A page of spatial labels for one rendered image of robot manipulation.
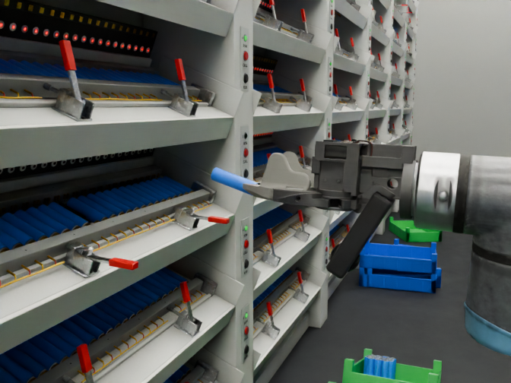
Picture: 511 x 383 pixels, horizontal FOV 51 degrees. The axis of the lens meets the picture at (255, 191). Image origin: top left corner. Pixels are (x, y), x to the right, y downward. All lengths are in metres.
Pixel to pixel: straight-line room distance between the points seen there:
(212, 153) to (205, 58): 0.18
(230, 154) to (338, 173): 0.44
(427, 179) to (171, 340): 0.53
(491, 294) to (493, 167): 0.14
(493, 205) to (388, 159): 0.12
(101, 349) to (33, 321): 0.22
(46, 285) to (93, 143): 0.18
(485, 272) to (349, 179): 0.18
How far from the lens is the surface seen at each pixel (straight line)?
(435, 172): 0.61
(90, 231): 0.75
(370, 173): 0.64
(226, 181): 0.70
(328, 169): 0.64
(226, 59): 1.04
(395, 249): 2.41
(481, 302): 0.66
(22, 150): 0.60
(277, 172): 0.66
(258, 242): 1.37
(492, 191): 0.61
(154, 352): 0.90
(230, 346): 1.15
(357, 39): 2.40
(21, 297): 0.63
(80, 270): 0.70
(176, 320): 0.98
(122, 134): 0.73
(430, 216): 0.62
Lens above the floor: 0.74
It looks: 9 degrees down
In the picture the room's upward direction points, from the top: straight up
